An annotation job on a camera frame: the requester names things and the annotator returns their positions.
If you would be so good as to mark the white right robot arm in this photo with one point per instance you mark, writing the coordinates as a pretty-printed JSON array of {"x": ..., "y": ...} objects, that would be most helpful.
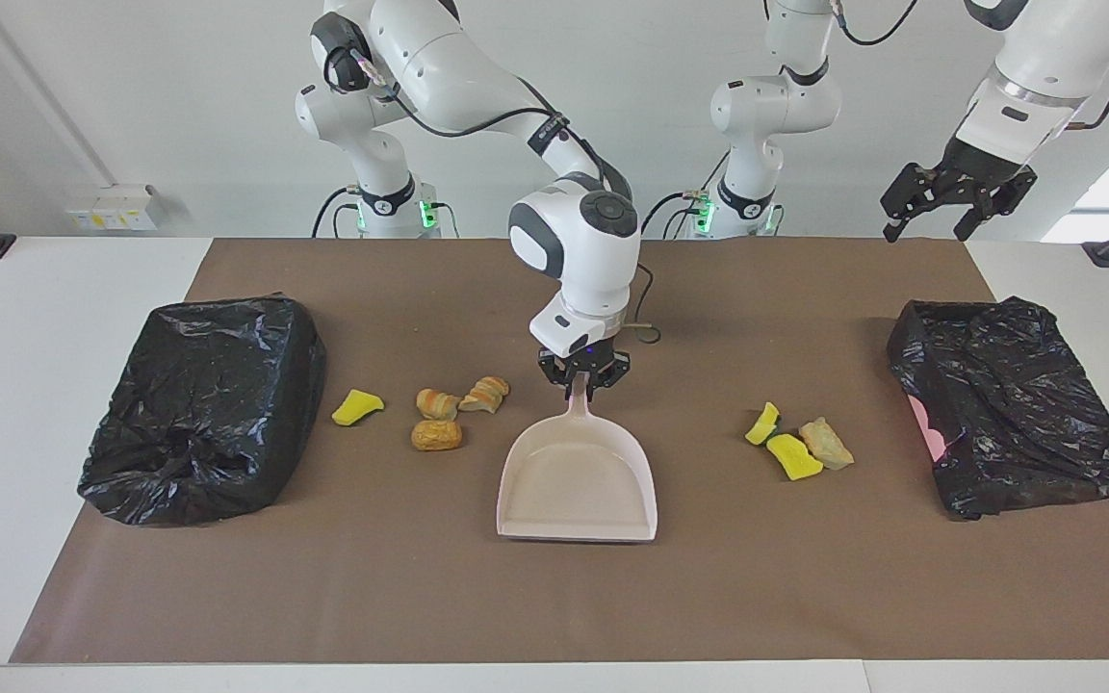
[{"x": 574, "y": 250}]

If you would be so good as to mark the beige plastic dustpan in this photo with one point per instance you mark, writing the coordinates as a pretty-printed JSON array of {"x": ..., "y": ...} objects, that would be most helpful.
[{"x": 574, "y": 481}]

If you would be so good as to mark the white wall socket box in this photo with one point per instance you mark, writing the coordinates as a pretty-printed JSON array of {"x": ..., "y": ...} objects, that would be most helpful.
[{"x": 112, "y": 207}]

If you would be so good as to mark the brown bread roll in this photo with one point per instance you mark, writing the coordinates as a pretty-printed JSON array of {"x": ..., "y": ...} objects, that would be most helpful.
[{"x": 436, "y": 435}]

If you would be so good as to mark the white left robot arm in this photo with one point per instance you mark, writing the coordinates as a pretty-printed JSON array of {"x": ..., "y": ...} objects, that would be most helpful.
[{"x": 766, "y": 106}]

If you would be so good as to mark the pink bin with black bag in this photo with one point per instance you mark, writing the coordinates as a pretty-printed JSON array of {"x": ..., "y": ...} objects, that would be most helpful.
[{"x": 1017, "y": 404}]

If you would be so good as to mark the yellow sponge wedge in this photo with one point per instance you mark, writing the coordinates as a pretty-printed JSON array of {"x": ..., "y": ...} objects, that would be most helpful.
[{"x": 354, "y": 409}]

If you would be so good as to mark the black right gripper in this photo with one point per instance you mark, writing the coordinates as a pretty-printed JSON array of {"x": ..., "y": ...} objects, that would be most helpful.
[{"x": 583, "y": 361}]

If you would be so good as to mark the brown table mat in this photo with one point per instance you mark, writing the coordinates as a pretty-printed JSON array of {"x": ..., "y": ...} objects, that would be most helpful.
[{"x": 554, "y": 587}]

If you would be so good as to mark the striped bread piece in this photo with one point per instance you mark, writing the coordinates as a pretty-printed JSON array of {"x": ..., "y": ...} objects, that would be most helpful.
[
  {"x": 437, "y": 404},
  {"x": 485, "y": 395}
]

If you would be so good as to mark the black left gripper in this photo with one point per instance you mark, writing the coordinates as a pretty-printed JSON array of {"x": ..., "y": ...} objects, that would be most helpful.
[{"x": 973, "y": 173}]

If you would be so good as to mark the grey beige foam chunk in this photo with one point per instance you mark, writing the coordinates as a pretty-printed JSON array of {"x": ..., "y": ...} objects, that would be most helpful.
[{"x": 826, "y": 445}]

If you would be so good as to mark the yellow sponge piece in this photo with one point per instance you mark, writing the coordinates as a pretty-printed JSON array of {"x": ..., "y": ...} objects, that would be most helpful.
[
  {"x": 793, "y": 458},
  {"x": 762, "y": 425}
]

